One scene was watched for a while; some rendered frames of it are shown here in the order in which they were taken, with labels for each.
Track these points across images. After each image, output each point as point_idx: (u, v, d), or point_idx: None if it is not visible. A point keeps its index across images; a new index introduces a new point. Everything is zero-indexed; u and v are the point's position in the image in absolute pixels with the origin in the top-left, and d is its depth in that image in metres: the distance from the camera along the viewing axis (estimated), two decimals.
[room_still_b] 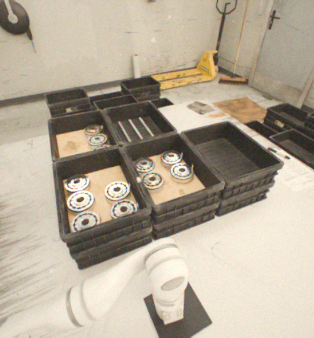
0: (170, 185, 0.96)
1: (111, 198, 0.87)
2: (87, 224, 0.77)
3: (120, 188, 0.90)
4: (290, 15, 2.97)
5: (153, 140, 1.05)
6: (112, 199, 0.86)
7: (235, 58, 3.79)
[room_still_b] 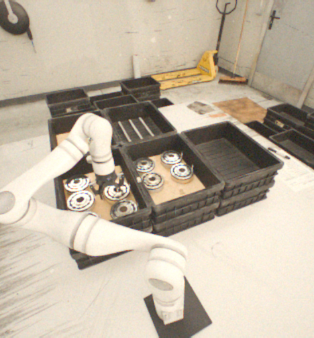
0: (170, 185, 0.96)
1: (111, 199, 0.87)
2: None
3: (120, 188, 0.90)
4: (290, 15, 2.97)
5: (153, 140, 1.05)
6: (112, 199, 0.86)
7: (235, 58, 3.79)
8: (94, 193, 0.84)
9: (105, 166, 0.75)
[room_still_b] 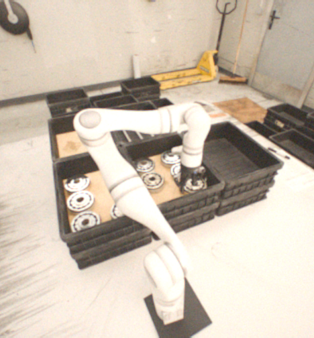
0: (170, 185, 0.96)
1: (190, 192, 0.87)
2: (87, 224, 0.77)
3: (197, 182, 0.91)
4: (290, 15, 2.97)
5: (153, 140, 1.05)
6: (191, 192, 0.87)
7: (235, 58, 3.79)
8: (177, 185, 0.84)
9: (196, 158, 0.76)
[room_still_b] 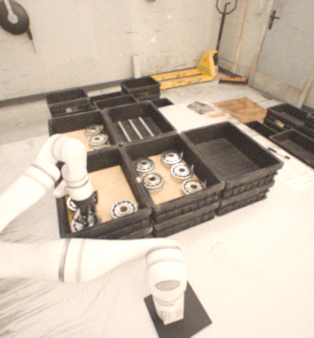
0: (170, 185, 0.96)
1: None
2: (87, 224, 0.77)
3: (196, 186, 0.92)
4: (290, 15, 2.97)
5: (153, 140, 1.05)
6: None
7: (235, 58, 3.79)
8: (83, 222, 0.74)
9: (88, 186, 0.69)
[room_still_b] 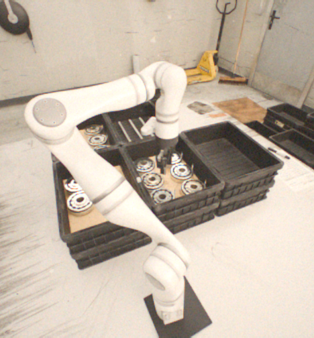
0: (170, 185, 0.96)
1: None
2: (165, 198, 0.86)
3: (196, 186, 0.92)
4: (290, 15, 2.97)
5: (153, 140, 1.05)
6: None
7: (235, 58, 3.79)
8: (163, 166, 0.73)
9: (178, 125, 0.67)
